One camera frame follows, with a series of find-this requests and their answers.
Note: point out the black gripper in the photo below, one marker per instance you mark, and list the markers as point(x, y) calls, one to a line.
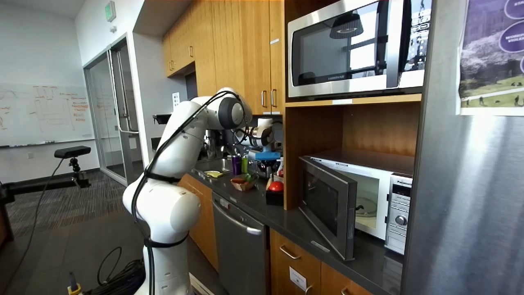
point(268, 169)

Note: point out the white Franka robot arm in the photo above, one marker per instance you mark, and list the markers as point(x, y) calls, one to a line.
point(164, 210)

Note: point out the round wicker basket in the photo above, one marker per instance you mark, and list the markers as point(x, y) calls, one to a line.
point(242, 184)

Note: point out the green cup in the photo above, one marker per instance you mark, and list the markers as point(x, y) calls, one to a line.
point(244, 166)

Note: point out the purple tumbler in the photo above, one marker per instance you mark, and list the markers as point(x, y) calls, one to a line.
point(236, 166)

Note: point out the yellow green sponge cloth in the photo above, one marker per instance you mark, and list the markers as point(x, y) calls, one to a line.
point(213, 174)

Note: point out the small white microwave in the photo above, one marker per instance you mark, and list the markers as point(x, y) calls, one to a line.
point(327, 207)

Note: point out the wooden sink base cabinet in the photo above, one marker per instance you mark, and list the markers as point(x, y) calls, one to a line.
point(201, 230)

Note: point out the stainless steel dishwasher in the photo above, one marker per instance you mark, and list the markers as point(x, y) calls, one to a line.
point(239, 256)

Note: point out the wooden base cabinet with label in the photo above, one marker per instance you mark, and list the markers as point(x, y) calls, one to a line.
point(280, 279)

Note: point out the white cabinet label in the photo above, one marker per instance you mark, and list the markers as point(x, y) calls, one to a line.
point(298, 279)

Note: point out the wooden shelf unit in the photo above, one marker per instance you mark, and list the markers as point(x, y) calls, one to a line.
point(381, 131)

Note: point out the built-in stainless microwave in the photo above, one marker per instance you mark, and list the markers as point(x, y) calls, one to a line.
point(337, 49)

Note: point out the glass door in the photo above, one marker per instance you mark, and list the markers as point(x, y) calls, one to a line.
point(116, 120)

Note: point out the black stool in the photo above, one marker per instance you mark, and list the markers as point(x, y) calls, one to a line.
point(72, 151)

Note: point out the stainless steel refrigerator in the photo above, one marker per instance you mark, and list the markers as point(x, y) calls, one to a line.
point(463, 207)

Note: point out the green exit sign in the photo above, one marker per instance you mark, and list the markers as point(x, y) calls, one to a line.
point(110, 10)

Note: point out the yellow plug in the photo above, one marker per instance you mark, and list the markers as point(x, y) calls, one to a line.
point(74, 287)

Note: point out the white whiteboard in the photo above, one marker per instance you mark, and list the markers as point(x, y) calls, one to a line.
point(38, 115)

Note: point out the purple poster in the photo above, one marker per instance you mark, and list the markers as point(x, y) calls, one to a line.
point(491, 59)

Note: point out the blue wrist camera box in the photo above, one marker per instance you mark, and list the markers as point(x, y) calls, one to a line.
point(267, 156)

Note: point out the white wall switch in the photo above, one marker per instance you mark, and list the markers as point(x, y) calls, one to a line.
point(175, 100)

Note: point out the wooden wall cabinet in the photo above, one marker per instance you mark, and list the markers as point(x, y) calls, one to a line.
point(229, 49)

